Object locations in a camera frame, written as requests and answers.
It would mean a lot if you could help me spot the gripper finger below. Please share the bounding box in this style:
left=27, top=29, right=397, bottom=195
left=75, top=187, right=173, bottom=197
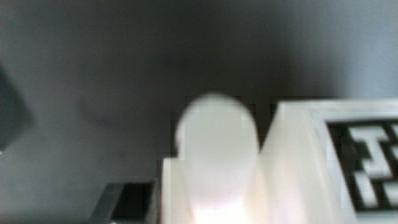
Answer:
left=88, top=181, right=159, bottom=224

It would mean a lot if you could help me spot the white chair back part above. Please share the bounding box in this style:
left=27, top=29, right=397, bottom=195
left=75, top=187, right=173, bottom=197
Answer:
left=160, top=93, right=398, bottom=224

